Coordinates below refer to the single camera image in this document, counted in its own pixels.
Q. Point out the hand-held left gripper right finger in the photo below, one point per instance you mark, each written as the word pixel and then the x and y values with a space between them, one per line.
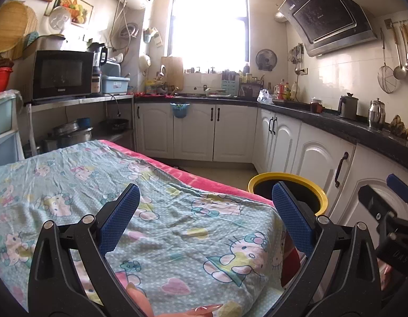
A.
pixel 295 219

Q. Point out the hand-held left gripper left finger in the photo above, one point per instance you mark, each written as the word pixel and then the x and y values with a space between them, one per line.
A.
pixel 119 219

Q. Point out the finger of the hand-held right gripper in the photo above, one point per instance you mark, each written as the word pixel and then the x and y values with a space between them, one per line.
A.
pixel 374 203
pixel 400 187

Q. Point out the black bin with yellow rim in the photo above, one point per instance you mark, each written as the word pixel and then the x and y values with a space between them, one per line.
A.
pixel 303 180

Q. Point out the person's left hand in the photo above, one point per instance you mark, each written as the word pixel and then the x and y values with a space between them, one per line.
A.
pixel 141 303

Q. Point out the cartoon cat printed sheet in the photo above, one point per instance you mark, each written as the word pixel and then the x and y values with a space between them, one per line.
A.
pixel 174 231

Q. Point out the brown ginger root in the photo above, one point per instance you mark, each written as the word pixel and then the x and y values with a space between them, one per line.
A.
pixel 399 125

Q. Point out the shiny steel jug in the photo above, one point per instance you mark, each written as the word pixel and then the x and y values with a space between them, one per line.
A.
pixel 376 115

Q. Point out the black wok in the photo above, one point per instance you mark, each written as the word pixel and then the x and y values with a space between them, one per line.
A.
pixel 113 124

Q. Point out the steel kettle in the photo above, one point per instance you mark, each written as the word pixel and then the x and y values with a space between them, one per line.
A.
pixel 347 107

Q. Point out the black stone countertop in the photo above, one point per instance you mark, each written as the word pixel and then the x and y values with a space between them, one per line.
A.
pixel 323 119

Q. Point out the blue enamel pot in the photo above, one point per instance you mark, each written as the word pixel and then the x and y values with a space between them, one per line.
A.
pixel 84 122

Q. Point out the steel steamer tray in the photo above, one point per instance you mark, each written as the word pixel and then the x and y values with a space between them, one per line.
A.
pixel 65 127

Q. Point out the brown clay jar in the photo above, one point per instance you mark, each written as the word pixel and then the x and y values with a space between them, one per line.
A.
pixel 316 105

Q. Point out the white kitchen cabinets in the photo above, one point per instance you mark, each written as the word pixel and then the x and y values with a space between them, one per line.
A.
pixel 194 132

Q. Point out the hanging steel ladle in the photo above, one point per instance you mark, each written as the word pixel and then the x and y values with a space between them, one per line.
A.
pixel 399 72

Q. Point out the blue hanging basket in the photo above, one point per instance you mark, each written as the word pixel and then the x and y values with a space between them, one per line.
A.
pixel 180 110

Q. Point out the clear plastic bag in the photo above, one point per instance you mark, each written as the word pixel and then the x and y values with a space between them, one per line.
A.
pixel 264 96

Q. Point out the red counter cloth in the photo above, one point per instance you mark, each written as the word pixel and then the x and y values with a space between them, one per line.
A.
pixel 154 94

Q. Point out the orange sauce bottle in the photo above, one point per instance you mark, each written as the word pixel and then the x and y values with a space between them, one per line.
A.
pixel 283 89

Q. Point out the blue plastic dish box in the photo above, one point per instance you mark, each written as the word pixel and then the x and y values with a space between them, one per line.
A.
pixel 114 82

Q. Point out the teal blue plastic drawer unit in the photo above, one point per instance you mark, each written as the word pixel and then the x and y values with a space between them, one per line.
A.
pixel 4 128

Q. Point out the teal knife organizer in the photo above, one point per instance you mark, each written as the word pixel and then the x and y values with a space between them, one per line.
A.
pixel 230 84

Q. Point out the black microwave oven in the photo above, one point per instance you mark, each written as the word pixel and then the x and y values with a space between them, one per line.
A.
pixel 62 74

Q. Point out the wooden cutting board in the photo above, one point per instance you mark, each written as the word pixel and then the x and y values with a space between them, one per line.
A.
pixel 172 71

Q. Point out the white hanging scoop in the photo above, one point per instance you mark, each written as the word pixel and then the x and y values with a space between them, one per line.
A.
pixel 144 63

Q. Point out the black blender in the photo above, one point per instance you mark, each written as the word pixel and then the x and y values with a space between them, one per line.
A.
pixel 97 59

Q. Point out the hanging small utensils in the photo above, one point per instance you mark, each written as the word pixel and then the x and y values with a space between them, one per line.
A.
pixel 296 56

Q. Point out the red plastic basin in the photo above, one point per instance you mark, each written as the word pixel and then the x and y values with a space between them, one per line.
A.
pixel 2 81

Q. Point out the black range hood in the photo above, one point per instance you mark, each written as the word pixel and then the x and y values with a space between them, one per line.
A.
pixel 326 16

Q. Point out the grey rice cooker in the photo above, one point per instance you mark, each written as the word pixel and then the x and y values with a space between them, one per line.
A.
pixel 50 43

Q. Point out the dark woven basket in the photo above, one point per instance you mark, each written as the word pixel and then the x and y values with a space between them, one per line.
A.
pixel 2 63

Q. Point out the white round plastic lid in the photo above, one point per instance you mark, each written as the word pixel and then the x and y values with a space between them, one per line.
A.
pixel 60 20

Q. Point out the kitchen window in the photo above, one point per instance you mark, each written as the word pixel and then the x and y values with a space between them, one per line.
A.
pixel 209 26

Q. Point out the wall power socket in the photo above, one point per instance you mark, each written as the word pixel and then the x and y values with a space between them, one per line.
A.
pixel 303 71

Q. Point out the small grey wall fan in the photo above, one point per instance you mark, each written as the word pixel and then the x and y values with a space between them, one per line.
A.
pixel 266 60

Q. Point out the wall utensil holder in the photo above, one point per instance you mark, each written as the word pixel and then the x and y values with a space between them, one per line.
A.
pixel 152 36

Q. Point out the fruit wall poster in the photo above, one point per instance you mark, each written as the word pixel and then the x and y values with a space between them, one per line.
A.
pixel 77 5

